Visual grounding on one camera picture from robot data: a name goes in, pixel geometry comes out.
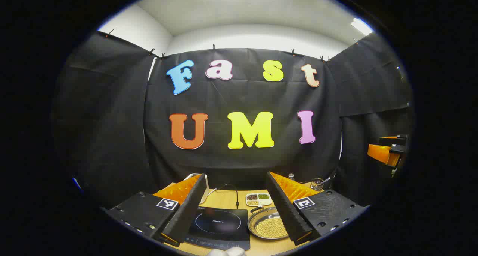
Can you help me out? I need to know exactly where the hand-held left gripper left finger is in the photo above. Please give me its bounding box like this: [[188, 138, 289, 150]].
[[105, 173, 209, 248]]

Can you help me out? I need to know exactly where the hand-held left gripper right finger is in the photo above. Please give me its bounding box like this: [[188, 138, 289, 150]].
[[266, 171, 370, 246]]

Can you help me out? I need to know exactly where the steel pot with soybeans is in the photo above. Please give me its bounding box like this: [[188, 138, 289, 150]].
[[247, 207, 290, 241]]

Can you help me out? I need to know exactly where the black induction cooktop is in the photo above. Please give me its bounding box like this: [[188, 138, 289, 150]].
[[183, 207, 251, 251]]

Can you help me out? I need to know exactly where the white divided dish of beans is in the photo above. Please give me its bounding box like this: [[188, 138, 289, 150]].
[[245, 193, 272, 207]]

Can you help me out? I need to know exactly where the white toaster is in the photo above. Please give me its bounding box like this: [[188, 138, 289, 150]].
[[185, 173, 209, 204]]

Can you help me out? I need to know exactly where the black power cable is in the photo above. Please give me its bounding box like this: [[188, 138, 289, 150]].
[[215, 184, 240, 209]]

